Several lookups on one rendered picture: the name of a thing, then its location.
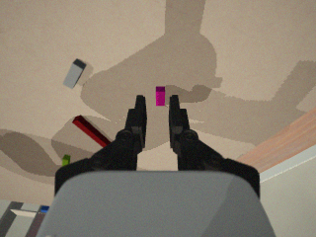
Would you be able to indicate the red rod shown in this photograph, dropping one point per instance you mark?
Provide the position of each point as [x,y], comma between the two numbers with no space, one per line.
[91,131]

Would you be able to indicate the grey rectangular bar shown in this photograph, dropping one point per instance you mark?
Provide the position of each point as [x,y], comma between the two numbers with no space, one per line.
[74,73]

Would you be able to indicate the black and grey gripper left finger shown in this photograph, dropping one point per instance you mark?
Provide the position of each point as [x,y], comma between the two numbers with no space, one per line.
[120,155]

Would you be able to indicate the magenta block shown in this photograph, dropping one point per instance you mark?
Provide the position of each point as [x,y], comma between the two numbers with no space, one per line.
[160,96]

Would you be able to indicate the lime green rod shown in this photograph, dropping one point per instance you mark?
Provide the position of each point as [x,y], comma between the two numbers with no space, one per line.
[66,159]

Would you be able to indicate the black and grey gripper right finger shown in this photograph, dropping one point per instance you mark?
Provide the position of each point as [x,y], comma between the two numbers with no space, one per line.
[192,153]

